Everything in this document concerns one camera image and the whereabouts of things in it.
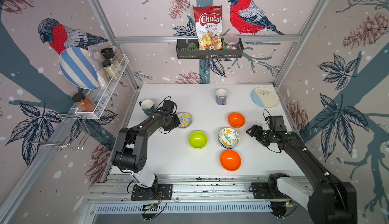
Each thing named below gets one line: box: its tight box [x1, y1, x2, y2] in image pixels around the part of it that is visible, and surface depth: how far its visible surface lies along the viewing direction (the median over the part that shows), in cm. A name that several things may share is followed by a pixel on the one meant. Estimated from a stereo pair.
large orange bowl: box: [219, 149, 242, 172], surface depth 81 cm
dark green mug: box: [138, 99, 156, 117], surface depth 100 cm
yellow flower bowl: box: [218, 127, 241, 148], surface depth 90 cm
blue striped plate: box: [58, 47, 99, 90], surface depth 68 cm
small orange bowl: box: [227, 112, 246, 129], surface depth 98 cm
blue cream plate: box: [250, 87, 280, 109], surface depth 116 cm
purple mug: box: [215, 88, 228, 106], surface depth 106 cm
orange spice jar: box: [71, 92, 97, 113], surface depth 64 cm
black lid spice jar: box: [100, 47, 124, 71], surface depth 83 cm
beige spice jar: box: [101, 59, 120, 81], surface depth 78 cm
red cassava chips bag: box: [192, 5, 223, 51], surface depth 84 cm
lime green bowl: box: [188, 130, 208, 150], surface depth 90 cm
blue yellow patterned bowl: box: [177, 112, 193, 129], surface depth 100 cm
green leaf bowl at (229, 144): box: [218, 140, 240, 149], surface depth 85 cm
